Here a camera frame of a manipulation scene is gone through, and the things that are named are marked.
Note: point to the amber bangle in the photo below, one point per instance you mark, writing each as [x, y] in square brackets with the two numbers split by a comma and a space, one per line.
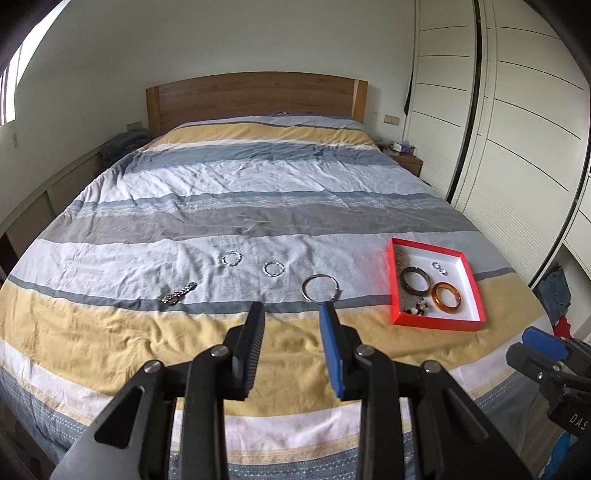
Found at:
[436, 302]

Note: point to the wooden headboard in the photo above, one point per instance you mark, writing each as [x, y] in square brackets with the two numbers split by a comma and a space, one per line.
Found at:
[258, 99]

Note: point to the wooden nightstand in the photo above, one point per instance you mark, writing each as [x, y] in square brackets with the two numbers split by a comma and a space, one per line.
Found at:
[408, 162]

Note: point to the purple item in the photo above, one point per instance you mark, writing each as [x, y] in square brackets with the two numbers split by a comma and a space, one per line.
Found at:
[405, 147]

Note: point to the striped bed with headboard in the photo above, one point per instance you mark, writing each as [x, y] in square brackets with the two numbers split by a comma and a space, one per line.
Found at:
[277, 184]

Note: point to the thin silver bangle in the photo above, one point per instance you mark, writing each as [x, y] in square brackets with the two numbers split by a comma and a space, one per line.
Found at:
[303, 288]

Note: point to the beige wall socket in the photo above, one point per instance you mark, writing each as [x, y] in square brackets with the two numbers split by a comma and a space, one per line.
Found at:
[135, 125]
[391, 120]

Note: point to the blue clothes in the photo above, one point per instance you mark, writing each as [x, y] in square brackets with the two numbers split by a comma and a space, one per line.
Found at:
[554, 293]

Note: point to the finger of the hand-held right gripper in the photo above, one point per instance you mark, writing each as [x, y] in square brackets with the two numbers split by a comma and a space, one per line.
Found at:
[524, 360]
[540, 339]

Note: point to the window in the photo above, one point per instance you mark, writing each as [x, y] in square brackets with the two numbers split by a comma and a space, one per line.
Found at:
[9, 87]

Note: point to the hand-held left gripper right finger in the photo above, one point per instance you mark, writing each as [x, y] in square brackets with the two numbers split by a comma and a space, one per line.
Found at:
[333, 355]

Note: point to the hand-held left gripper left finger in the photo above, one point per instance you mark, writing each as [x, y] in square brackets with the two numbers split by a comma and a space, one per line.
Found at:
[251, 350]

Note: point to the red cloth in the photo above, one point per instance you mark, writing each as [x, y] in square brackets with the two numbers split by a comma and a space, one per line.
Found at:
[562, 328]

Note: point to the red shallow box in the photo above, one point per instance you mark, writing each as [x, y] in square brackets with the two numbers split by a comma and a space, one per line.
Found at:
[438, 321]

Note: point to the dark cloth pile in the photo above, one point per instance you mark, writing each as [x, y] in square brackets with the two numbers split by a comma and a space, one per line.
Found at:
[122, 143]

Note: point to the low white wall cabinet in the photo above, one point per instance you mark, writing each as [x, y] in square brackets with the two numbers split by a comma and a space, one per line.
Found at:
[46, 198]

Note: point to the white sliding wardrobe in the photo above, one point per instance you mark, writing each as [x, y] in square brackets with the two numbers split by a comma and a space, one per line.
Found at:
[517, 138]

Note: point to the brown gold bangle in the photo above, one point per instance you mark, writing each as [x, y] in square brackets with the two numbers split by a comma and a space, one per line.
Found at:
[404, 279]

